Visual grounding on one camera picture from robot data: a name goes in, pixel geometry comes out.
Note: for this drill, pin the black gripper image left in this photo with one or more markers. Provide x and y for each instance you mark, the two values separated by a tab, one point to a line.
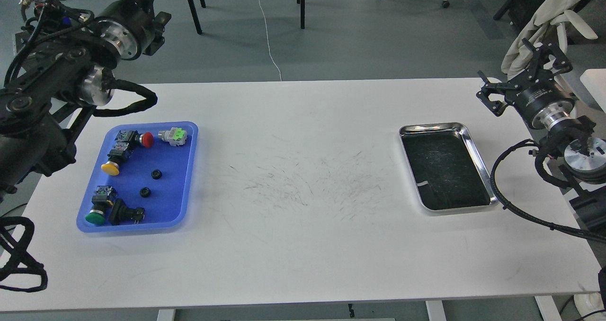
131	27

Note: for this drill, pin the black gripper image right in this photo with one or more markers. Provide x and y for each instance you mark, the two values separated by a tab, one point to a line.
539	98

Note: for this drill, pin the black robot arm image left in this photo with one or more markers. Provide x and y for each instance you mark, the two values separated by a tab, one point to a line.
62	76

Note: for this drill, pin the black table leg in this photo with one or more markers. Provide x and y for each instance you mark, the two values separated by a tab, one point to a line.
194	15

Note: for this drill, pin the white office chair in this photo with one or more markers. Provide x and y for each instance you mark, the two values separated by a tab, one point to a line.
554	33

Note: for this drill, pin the beige cloth on chair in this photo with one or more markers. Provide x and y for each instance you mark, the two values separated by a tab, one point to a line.
544	22

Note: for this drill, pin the steel tray with black mat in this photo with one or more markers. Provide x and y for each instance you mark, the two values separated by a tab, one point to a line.
447	169

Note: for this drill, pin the red mushroom push button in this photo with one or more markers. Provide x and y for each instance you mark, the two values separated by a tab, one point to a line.
132	138

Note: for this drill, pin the grey plastic crate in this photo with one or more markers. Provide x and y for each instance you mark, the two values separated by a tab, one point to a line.
20	40

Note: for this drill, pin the blue plastic tray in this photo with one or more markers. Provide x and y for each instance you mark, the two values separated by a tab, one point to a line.
167	205

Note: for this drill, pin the grey switch with green tab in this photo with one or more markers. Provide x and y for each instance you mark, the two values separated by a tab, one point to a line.
175	136

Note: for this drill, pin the yellow push button switch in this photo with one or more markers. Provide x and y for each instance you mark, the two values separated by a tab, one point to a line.
118	154

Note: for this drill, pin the green push button switch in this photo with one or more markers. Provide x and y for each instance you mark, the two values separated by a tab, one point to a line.
102	200

